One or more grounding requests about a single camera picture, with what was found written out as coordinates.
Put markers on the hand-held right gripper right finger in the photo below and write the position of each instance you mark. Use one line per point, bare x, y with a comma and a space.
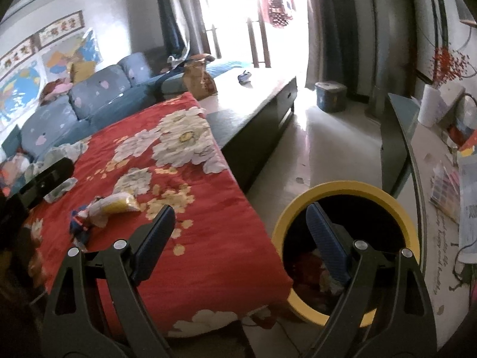
328, 242

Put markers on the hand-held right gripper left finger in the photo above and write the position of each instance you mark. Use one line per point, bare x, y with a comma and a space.
154, 246

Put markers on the yellow rimmed black bin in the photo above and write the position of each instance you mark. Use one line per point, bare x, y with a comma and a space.
335, 190

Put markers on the orange patterned cloth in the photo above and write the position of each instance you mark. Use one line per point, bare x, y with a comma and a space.
13, 171

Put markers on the light grey cloth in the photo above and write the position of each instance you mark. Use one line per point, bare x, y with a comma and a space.
63, 153

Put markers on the teal cushion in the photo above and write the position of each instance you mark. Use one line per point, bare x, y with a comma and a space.
11, 140

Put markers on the yellow and white plastic bag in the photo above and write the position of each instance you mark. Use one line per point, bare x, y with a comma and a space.
119, 203

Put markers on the dark blue wrapper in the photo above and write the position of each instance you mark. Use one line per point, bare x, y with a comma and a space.
80, 227

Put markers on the red floral blanket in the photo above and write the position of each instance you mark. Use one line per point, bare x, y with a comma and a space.
223, 238

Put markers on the pink cushion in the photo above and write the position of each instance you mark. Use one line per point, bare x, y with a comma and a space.
56, 91

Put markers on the blue world map poster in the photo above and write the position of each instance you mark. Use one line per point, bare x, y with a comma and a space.
18, 93

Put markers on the blue floral sofa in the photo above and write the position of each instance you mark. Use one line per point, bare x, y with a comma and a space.
104, 89

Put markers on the yellow pillow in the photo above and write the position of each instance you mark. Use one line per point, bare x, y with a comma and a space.
82, 71

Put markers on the glass topped side desk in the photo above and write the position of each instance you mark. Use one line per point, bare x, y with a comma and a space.
398, 138

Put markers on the colourful country map poster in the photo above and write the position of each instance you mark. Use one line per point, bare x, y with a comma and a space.
63, 56

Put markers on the colour swatch cards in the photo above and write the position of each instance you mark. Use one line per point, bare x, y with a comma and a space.
445, 194

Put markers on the framed calligraphy scroll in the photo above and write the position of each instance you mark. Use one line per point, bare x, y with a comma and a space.
61, 28
18, 54

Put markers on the dark coffee table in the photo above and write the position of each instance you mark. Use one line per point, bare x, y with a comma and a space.
253, 119

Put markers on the blue lidded bucket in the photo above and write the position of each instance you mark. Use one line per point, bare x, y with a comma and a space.
331, 97

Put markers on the white printed paper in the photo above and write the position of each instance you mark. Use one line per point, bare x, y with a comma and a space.
469, 201

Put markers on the white paper roll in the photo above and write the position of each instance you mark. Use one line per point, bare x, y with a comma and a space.
429, 104

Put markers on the brown paper bag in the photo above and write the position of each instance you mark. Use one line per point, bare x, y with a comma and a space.
199, 78

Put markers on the small grey object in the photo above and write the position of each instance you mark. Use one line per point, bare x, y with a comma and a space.
244, 76

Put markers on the blue grey curtain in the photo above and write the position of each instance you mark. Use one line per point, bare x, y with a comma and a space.
171, 15

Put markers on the dark grey curtain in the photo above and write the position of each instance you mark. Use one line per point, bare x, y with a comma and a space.
335, 26

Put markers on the red berry wall painting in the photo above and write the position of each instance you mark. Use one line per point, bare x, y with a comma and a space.
451, 56

